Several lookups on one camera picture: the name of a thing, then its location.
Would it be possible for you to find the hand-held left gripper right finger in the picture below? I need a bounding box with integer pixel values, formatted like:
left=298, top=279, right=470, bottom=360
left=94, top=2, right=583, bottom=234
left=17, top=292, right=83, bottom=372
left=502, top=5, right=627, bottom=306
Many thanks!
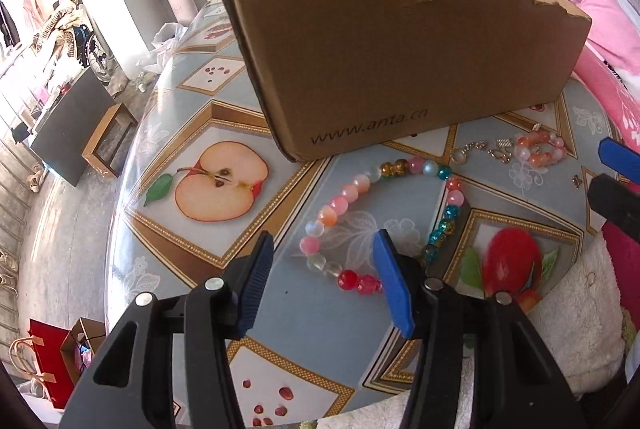
left=372, top=229, right=591, bottom=429

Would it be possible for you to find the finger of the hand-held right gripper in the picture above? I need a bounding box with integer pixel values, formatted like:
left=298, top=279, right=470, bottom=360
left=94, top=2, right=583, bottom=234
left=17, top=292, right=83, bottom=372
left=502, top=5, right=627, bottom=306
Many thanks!
left=586, top=174, right=640, bottom=237
left=599, top=136, right=640, bottom=185

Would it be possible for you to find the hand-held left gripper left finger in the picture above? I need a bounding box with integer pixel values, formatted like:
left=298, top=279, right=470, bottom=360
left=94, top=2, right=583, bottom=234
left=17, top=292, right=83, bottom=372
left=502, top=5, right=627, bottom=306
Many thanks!
left=59, top=230, right=275, bottom=429

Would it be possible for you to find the multicolour glass bead bracelet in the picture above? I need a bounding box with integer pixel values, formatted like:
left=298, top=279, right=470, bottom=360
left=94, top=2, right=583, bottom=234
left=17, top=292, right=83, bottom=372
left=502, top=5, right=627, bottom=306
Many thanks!
left=299, top=156, right=466, bottom=297

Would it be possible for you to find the silver chain bracelet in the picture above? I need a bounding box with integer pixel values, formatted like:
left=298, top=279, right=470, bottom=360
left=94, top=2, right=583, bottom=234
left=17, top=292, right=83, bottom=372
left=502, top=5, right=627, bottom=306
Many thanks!
left=449, top=139, right=491, bottom=166

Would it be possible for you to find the brown cardboard box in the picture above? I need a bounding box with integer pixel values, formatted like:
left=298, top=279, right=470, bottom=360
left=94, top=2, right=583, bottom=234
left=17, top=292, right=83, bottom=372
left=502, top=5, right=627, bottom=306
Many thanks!
left=221, top=0, right=593, bottom=164

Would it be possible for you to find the white fluffy towel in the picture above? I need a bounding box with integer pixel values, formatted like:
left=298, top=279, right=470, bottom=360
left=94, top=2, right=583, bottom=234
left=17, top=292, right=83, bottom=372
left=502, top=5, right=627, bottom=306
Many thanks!
left=315, top=234, right=626, bottom=429

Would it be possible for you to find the brown paper bag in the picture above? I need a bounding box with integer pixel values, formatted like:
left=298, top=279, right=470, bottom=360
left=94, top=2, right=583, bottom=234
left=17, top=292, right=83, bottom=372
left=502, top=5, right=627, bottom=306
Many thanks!
left=60, top=317, right=108, bottom=385

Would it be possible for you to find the red gift bag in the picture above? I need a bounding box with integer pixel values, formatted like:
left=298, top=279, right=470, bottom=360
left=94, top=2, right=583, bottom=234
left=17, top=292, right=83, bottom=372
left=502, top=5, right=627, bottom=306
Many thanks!
left=9, top=319, right=76, bottom=410

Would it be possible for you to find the dark grey cabinet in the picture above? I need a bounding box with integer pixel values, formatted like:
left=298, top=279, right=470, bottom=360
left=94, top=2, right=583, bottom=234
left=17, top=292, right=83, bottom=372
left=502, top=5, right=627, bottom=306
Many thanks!
left=29, top=68, right=117, bottom=187

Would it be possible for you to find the white plastic bag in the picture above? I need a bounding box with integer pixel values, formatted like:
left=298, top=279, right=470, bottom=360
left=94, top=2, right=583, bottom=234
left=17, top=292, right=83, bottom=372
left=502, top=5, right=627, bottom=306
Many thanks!
left=135, top=23, right=188, bottom=77

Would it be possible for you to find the metal railing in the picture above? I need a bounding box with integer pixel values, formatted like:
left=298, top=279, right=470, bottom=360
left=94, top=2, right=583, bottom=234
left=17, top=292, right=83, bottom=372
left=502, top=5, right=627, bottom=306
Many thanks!
left=0, top=39, right=56, bottom=310

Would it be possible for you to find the wheelchair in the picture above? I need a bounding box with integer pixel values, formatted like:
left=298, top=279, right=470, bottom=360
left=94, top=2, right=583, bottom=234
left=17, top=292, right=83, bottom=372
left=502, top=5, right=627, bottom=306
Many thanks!
left=70, top=24, right=113, bottom=82

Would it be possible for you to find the pile of clothes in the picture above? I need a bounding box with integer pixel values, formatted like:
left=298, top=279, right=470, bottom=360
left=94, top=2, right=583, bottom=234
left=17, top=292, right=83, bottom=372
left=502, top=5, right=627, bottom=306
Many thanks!
left=32, top=0, right=96, bottom=57

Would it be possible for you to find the pink hanging garment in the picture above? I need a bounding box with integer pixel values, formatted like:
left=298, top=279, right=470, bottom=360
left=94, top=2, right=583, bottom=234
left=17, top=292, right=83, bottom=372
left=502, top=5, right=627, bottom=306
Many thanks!
left=20, top=0, right=46, bottom=25

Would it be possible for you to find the dark hanging jacket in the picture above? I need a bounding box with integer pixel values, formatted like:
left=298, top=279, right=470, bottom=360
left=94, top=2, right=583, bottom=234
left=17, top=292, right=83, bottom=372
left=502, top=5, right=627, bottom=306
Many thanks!
left=0, top=0, right=21, bottom=45

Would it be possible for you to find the orange pink bead bracelet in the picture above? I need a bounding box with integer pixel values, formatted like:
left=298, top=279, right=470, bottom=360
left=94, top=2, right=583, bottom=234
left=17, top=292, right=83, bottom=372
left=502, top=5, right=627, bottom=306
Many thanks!
left=514, top=130, right=568, bottom=168

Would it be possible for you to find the wooden frame stool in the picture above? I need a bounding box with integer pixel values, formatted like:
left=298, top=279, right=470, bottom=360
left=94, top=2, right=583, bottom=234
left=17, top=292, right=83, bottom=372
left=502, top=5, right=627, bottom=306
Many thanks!
left=81, top=103, right=139, bottom=180

